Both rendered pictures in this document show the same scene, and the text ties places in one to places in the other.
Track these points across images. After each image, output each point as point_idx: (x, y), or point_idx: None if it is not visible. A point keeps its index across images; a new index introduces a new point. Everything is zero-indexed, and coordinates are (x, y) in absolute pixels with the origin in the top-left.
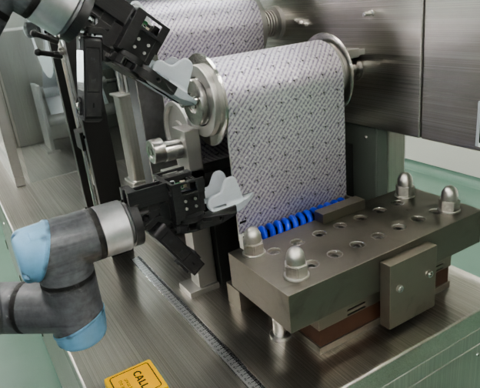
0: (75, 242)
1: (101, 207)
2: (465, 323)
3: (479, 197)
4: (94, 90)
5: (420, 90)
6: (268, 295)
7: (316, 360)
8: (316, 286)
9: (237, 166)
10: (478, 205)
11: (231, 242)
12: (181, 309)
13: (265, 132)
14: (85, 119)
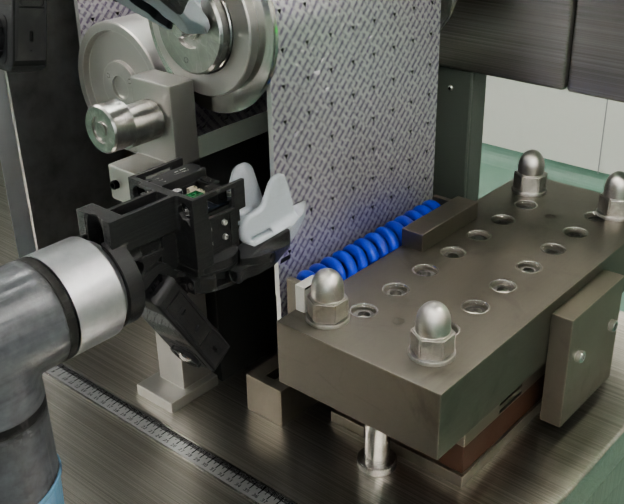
0: (22, 334)
1: (54, 255)
2: None
3: (483, 174)
4: (32, 3)
5: (571, 6)
6: (383, 395)
7: (459, 499)
8: (476, 370)
9: (281, 153)
10: (484, 187)
11: (239, 296)
12: (163, 437)
13: (326, 84)
14: (14, 67)
